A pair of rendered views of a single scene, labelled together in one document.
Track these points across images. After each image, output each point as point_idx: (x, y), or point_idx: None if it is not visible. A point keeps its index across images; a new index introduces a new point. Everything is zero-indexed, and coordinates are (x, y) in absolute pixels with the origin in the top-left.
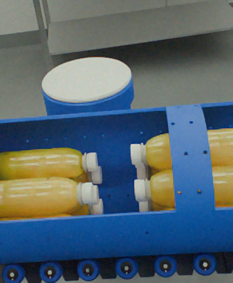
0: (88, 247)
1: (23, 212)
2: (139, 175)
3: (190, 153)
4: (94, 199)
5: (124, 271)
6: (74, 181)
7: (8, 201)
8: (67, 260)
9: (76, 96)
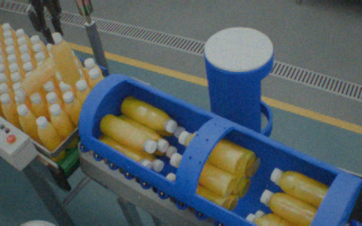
0: (136, 175)
1: (116, 140)
2: None
3: (192, 158)
4: (160, 149)
5: (160, 194)
6: (146, 137)
7: (110, 131)
8: None
9: (219, 62)
